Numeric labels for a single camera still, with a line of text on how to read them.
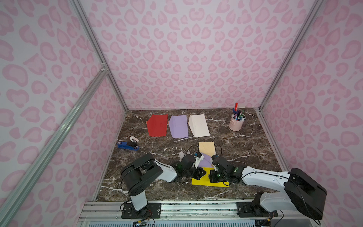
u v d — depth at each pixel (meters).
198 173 0.77
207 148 0.97
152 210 0.73
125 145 0.95
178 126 1.10
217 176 0.73
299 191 0.41
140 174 0.49
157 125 1.08
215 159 0.78
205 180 0.83
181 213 0.73
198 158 0.81
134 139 1.00
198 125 1.10
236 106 1.00
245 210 0.72
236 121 0.99
